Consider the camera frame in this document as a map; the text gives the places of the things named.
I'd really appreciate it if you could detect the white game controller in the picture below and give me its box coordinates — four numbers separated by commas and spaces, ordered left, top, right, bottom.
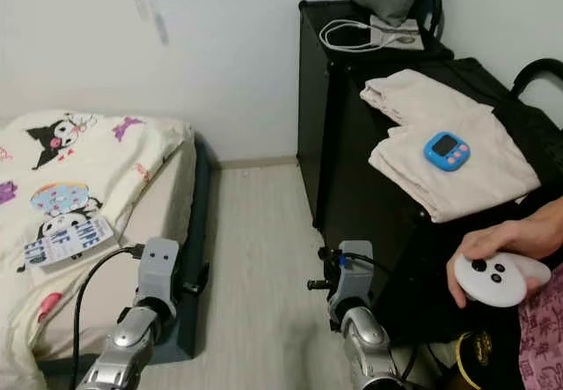
452, 251, 553, 309

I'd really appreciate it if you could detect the bare person hand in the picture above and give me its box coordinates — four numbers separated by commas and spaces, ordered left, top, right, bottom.
445, 205, 533, 311

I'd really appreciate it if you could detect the beige sheeted mattress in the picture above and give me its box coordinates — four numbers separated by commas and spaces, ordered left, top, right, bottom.
33, 139, 200, 361

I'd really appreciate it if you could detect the blue white patterned packet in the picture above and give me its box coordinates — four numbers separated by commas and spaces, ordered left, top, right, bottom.
21, 215, 118, 273

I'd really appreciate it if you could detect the black bedside furniture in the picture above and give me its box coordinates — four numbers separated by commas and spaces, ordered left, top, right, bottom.
296, 0, 455, 229

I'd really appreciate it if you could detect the beige folded cloth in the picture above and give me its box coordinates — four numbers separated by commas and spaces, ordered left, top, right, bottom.
358, 68, 543, 224

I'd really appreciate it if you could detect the blue digital timer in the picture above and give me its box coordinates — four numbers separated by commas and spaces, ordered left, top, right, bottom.
421, 130, 472, 173

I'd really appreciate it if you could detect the pink patterned shirt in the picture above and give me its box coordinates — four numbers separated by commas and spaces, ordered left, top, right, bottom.
516, 261, 563, 390

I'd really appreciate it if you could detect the grey flat pad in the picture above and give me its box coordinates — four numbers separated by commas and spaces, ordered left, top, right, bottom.
368, 15, 426, 53

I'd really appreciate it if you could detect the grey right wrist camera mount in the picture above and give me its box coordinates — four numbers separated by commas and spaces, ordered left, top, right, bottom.
335, 239, 376, 321

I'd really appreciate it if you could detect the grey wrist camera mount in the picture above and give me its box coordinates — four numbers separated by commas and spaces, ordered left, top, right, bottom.
137, 236, 182, 302
335, 239, 376, 321

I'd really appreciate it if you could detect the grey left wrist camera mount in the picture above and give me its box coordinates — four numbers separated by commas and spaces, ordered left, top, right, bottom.
137, 236, 182, 302

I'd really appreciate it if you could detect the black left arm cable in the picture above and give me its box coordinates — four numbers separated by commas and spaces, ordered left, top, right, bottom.
71, 242, 147, 390

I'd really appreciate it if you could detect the white coiled cable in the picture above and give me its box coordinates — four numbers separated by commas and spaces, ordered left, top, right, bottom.
318, 18, 394, 54

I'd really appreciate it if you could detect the black curved handle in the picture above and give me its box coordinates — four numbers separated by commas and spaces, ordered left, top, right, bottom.
511, 56, 563, 101

